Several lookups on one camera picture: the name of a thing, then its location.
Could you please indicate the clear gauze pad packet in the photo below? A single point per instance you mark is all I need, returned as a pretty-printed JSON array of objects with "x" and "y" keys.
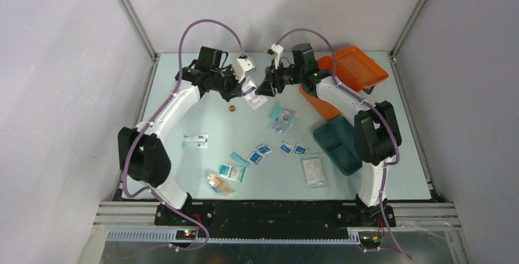
[{"x": 314, "y": 171}]

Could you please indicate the dark teal divider tray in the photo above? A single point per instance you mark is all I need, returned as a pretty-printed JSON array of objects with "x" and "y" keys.
[{"x": 336, "y": 139}]

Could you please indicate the clear bag tape roll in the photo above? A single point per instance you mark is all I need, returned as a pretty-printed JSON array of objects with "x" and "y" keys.
[{"x": 280, "y": 128}]

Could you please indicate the clear bag teal header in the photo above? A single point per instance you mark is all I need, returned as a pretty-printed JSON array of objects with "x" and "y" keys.
[{"x": 282, "y": 116}]

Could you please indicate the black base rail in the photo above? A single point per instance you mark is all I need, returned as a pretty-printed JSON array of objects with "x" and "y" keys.
[{"x": 275, "y": 219}]

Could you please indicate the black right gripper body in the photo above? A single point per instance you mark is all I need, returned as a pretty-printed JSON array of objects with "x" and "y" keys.
[{"x": 283, "y": 76}]

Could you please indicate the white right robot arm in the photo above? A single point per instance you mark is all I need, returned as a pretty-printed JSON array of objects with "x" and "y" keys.
[{"x": 376, "y": 136}]

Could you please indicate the orange plastic medicine box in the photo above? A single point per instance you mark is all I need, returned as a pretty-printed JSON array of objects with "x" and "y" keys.
[{"x": 356, "y": 70}]

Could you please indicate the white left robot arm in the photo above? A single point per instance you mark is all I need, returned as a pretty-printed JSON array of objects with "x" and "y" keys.
[{"x": 142, "y": 153}]

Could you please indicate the blue white wipe sachet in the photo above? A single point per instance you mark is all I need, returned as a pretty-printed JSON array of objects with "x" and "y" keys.
[
  {"x": 256, "y": 157},
  {"x": 264, "y": 149},
  {"x": 286, "y": 148},
  {"x": 299, "y": 149}
]

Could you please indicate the teal strip packet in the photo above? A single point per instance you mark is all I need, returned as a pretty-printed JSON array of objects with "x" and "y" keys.
[{"x": 239, "y": 159}]

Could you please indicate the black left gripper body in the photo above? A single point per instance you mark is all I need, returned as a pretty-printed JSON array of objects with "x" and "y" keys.
[{"x": 226, "y": 83}]

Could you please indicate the teal white label packet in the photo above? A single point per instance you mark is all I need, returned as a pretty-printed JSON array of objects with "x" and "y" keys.
[{"x": 232, "y": 172}]

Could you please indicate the white medicine packet red cap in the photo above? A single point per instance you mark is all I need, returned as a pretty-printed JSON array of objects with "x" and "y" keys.
[{"x": 249, "y": 94}]

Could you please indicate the cotton swabs bag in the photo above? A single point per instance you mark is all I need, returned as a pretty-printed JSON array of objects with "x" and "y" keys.
[{"x": 218, "y": 185}]

